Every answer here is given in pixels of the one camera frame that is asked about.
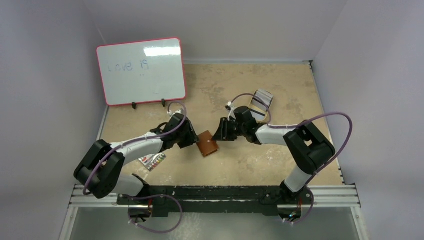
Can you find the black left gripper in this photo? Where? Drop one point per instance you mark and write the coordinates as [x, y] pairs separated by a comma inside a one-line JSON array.
[[191, 138]]

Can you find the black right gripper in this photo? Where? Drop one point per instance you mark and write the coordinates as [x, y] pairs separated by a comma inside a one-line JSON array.
[[224, 128]]

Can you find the brown leather card holder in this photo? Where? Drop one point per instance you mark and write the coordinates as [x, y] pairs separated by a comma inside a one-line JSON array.
[[206, 144]]

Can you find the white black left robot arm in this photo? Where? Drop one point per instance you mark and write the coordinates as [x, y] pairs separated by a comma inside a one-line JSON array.
[[100, 170]]

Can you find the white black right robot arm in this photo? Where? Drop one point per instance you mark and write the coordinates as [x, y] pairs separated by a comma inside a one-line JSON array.
[[309, 148]]

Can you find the beige oval card tray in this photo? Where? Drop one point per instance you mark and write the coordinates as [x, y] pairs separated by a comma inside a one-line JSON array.
[[261, 106]]

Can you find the pack of coloured markers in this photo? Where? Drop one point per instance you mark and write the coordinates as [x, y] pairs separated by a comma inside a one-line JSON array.
[[151, 161]]

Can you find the pink framed whiteboard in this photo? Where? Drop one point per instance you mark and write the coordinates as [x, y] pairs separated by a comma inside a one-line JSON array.
[[146, 71]]

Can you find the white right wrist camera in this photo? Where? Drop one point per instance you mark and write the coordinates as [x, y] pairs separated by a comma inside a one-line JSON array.
[[230, 108]]

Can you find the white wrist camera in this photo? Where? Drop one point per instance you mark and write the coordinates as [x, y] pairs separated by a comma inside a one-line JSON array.
[[230, 108], [172, 113]]

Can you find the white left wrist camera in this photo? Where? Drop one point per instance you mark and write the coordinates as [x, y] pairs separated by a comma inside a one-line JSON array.
[[172, 113]]

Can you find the aluminium rail frame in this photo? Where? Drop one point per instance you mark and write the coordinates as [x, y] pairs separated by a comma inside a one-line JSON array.
[[265, 200]]

